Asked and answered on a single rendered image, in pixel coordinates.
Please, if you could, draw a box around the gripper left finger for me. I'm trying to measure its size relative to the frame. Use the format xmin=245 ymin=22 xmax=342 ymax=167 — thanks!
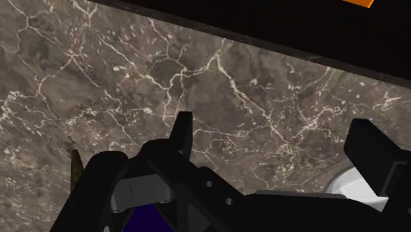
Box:
xmin=49 ymin=111 xmax=246 ymax=232

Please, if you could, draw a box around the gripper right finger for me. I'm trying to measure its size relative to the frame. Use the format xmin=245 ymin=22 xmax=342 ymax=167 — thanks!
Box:
xmin=342 ymin=118 xmax=411 ymax=227

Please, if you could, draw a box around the white plate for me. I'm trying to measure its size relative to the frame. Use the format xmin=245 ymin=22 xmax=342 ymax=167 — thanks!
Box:
xmin=323 ymin=166 xmax=390 ymax=213

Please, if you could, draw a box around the dark blue object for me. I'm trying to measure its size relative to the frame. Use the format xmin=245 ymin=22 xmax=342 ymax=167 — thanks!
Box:
xmin=123 ymin=203 xmax=175 ymax=232

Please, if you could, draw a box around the orange block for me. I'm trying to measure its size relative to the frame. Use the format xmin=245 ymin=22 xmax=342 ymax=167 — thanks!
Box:
xmin=342 ymin=0 xmax=376 ymax=9

